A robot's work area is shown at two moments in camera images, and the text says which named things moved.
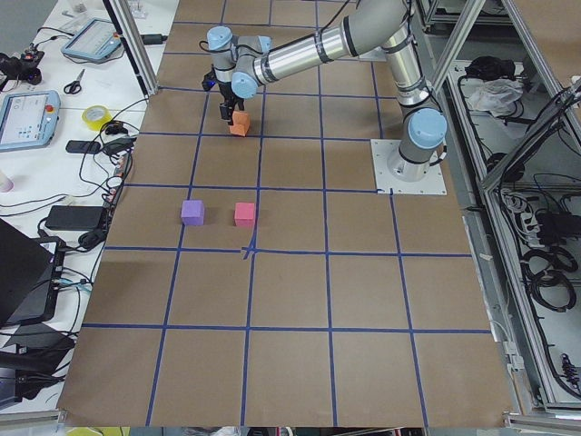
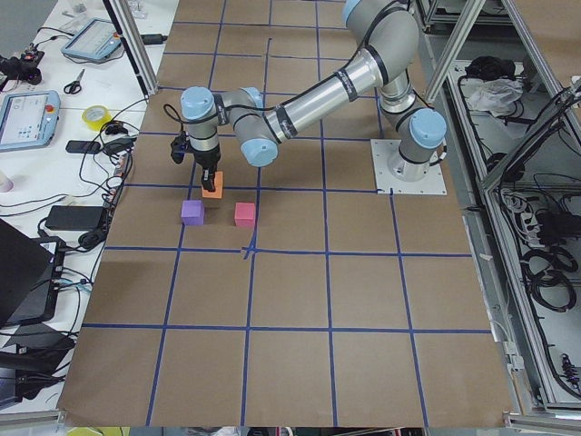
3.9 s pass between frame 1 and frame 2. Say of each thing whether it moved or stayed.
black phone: stayed
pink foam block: stayed
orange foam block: moved
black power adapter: stayed
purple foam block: stayed
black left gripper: moved
